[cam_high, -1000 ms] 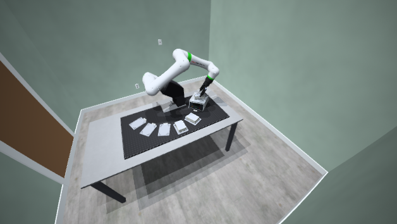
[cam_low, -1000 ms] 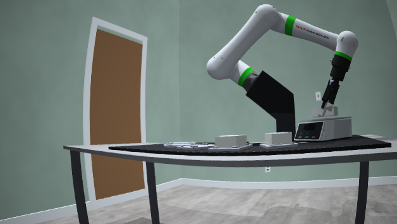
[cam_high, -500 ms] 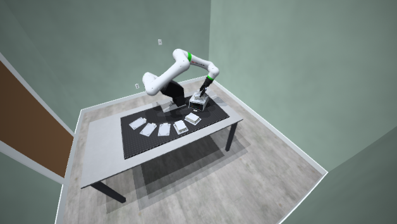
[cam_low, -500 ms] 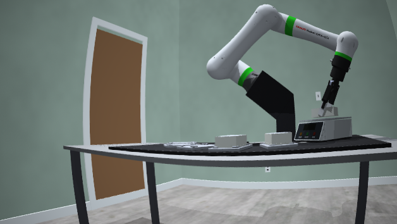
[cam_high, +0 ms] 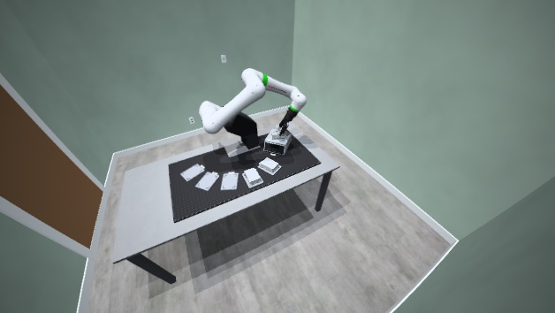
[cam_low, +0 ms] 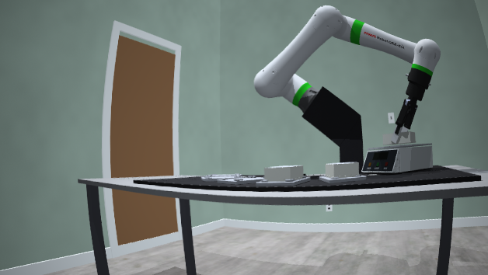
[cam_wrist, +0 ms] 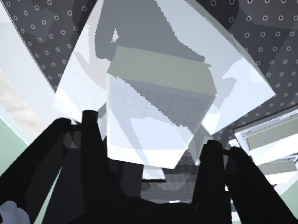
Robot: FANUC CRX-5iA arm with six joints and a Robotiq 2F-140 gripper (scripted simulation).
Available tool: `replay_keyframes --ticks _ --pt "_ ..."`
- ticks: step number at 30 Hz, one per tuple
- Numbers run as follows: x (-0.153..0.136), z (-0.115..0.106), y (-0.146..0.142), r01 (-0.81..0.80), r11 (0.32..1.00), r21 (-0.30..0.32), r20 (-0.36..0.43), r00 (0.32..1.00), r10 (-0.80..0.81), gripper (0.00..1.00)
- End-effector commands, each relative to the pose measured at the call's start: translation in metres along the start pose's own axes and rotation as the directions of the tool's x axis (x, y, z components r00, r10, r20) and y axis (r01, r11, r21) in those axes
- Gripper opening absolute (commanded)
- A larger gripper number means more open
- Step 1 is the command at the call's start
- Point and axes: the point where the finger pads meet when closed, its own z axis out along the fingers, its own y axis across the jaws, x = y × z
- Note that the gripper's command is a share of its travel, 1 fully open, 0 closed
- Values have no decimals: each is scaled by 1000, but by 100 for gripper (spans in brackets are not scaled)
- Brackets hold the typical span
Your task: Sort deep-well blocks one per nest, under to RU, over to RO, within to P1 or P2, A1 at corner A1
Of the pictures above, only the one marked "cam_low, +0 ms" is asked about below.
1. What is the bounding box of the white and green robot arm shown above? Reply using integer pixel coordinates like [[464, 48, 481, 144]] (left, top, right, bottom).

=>
[[254, 5, 441, 113]]

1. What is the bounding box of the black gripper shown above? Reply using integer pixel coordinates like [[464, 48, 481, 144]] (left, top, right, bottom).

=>
[[391, 82, 425, 143]]

